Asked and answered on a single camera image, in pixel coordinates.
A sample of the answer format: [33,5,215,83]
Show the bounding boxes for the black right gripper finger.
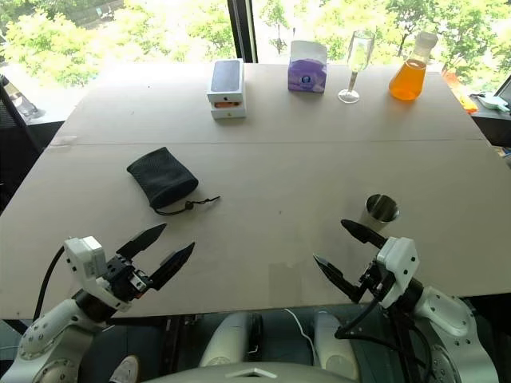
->
[312,254,367,306]
[340,219,387,251]

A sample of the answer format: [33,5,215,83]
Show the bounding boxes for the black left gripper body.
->
[102,255,154,302]

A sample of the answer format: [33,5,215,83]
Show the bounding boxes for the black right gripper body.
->
[358,259,391,298]

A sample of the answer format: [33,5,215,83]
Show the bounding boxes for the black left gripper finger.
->
[148,242,196,292]
[116,223,168,259]

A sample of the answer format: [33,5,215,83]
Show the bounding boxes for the stainless steel cup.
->
[359,194,401,234]

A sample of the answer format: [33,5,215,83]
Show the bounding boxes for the white robot right leg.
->
[313,310,360,382]

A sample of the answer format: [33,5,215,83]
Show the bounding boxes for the white robot leg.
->
[198,312,264,369]
[313,310,360,382]

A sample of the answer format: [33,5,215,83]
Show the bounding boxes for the white robot left leg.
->
[198,312,264,369]

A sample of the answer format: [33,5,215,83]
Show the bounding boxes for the grey robot torso front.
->
[141,361,362,383]

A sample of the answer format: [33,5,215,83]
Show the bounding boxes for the flask with orange liquid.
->
[388,31,439,101]

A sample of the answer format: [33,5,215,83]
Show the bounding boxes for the clear champagne flute glass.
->
[337,29,376,105]

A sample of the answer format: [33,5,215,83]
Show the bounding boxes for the white phone box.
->
[206,59,247,121]

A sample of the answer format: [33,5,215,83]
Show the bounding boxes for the dark side desk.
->
[441,71,511,160]

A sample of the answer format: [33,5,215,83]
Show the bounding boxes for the purple tissue box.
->
[287,39,329,95]

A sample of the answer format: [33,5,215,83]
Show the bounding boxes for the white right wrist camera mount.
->
[374,236,419,310]

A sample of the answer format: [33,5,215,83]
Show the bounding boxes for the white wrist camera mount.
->
[374,236,419,310]
[63,235,133,311]

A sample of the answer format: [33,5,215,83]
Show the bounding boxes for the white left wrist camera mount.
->
[63,235,133,311]

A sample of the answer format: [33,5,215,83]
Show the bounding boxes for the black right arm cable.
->
[334,285,433,383]

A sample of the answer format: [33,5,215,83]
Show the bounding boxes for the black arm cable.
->
[334,285,433,383]
[31,246,66,321]

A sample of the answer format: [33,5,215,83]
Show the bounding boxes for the black drawstring pouch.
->
[126,146,221,217]

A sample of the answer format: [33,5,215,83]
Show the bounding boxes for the white thin cable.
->
[282,307,320,367]

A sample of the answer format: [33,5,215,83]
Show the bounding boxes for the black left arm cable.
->
[31,246,66,321]

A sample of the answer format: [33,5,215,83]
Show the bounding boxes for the black window frame post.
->
[227,0,259,63]

